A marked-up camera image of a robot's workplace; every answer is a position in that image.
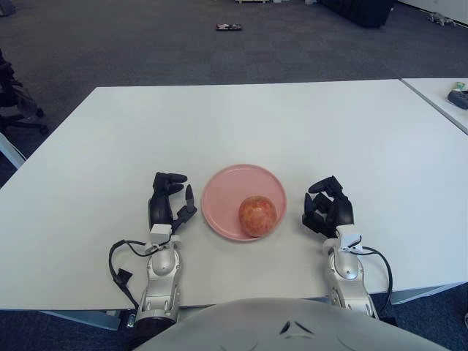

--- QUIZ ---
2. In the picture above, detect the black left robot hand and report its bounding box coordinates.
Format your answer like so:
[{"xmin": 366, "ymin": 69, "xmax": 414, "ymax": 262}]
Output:
[{"xmin": 147, "ymin": 171, "xmax": 199, "ymax": 237}]

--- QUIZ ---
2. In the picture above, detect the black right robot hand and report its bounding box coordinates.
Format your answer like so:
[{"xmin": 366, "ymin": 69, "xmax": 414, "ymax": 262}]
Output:
[{"xmin": 301, "ymin": 175, "xmax": 356, "ymax": 241}]

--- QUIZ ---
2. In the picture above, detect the red yellow apple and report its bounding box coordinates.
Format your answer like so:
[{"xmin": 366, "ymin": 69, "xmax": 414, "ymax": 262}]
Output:
[{"xmin": 238, "ymin": 195, "xmax": 277, "ymax": 237}]

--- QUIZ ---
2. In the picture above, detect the pink round plate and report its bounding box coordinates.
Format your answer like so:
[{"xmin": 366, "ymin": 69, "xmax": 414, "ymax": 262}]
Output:
[{"xmin": 201, "ymin": 164, "xmax": 287, "ymax": 242}]

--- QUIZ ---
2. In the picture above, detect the white table leg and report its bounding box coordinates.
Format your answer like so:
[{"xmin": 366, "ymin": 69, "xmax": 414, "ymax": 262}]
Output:
[
  {"xmin": 389, "ymin": 283, "xmax": 458, "ymax": 305},
  {"xmin": 38, "ymin": 309, "xmax": 124, "ymax": 332}
]

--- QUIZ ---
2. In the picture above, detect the grey robot torso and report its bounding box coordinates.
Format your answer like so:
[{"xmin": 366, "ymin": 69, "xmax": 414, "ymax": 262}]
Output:
[{"xmin": 127, "ymin": 296, "xmax": 468, "ymax": 351}]

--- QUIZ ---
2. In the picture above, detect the grey handheld controller with screen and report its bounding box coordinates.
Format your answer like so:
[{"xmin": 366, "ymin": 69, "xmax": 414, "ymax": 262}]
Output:
[{"xmin": 447, "ymin": 89, "xmax": 468, "ymax": 110}]

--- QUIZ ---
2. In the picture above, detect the black office chair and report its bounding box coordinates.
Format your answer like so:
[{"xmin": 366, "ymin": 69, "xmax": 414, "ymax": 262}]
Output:
[{"xmin": 0, "ymin": 47, "xmax": 49, "ymax": 137}]

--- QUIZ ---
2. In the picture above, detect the black furniture block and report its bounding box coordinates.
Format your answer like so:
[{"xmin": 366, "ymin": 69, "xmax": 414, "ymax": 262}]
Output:
[{"xmin": 320, "ymin": 0, "xmax": 398, "ymax": 29}]

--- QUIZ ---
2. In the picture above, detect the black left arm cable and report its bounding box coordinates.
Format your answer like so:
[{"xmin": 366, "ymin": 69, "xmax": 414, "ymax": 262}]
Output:
[{"xmin": 108, "ymin": 239, "xmax": 154, "ymax": 310}]

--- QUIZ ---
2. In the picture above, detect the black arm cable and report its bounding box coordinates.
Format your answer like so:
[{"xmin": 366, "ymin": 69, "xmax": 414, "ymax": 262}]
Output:
[
  {"xmin": 360, "ymin": 245, "xmax": 394, "ymax": 316},
  {"xmin": 108, "ymin": 239, "xmax": 154, "ymax": 310}
]

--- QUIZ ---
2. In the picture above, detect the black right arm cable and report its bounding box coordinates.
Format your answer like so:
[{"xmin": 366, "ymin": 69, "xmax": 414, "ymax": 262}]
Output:
[{"xmin": 360, "ymin": 245, "xmax": 394, "ymax": 316}]

